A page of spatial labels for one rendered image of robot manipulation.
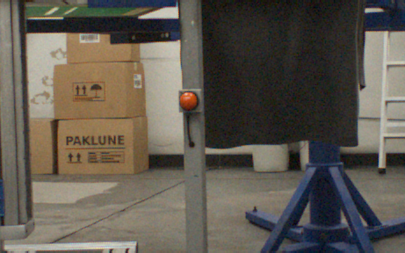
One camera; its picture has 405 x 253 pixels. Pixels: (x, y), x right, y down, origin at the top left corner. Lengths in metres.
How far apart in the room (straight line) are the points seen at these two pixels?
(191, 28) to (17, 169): 0.55
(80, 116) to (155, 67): 0.75
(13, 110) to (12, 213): 0.24
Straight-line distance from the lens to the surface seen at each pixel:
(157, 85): 7.07
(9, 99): 2.13
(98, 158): 6.74
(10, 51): 2.13
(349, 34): 2.16
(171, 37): 4.04
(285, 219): 3.35
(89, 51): 6.77
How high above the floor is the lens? 0.70
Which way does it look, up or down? 3 degrees down
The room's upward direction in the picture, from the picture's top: 2 degrees counter-clockwise
